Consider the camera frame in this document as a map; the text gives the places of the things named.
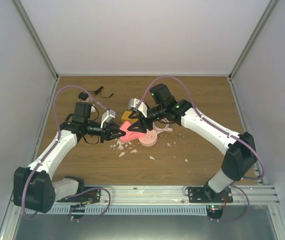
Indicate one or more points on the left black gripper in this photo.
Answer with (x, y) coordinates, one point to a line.
(108, 130)

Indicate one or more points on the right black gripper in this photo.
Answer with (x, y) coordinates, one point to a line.
(142, 128)

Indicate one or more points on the pink triangular power socket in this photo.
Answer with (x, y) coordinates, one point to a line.
(131, 135)

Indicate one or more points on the round pink power strip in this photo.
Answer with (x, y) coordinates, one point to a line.
(151, 137)

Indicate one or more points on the white usb charger plug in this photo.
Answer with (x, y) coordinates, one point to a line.
(93, 109)

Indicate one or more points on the black power adapter with cable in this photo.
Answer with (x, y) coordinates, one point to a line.
(84, 96)

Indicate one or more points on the pink plug adapter block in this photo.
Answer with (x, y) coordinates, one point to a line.
(124, 127)

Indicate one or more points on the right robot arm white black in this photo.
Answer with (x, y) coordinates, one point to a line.
(237, 149)

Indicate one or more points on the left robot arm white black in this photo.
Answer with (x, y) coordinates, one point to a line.
(33, 186)

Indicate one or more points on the yellow cube socket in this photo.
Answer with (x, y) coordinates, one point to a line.
(125, 117)

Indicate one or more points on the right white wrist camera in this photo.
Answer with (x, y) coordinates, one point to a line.
(137, 105)

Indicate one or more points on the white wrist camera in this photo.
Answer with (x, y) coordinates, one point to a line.
(107, 117)
(137, 105)

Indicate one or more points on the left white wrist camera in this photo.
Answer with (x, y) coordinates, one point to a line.
(107, 117)

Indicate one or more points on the aluminium front rail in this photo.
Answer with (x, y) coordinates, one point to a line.
(142, 193)

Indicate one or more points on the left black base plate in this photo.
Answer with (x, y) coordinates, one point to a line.
(90, 197)

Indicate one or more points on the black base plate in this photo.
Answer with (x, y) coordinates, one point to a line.
(197, 194)
(90, 197)

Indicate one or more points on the slotted grey cable duct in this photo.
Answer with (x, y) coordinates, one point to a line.
(172, 210)

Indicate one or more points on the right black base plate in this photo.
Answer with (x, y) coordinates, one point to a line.
(197, 194)

